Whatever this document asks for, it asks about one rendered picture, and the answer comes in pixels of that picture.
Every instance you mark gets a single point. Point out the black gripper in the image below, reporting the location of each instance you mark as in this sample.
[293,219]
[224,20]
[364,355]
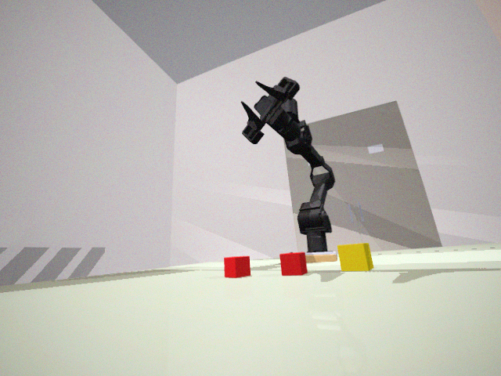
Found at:
[275,116]

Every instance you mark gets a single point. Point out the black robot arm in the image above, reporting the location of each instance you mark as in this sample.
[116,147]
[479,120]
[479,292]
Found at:
[312,219]

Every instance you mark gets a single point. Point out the red cube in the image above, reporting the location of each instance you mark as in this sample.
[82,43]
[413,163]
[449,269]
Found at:
[237,266]
[293,264]

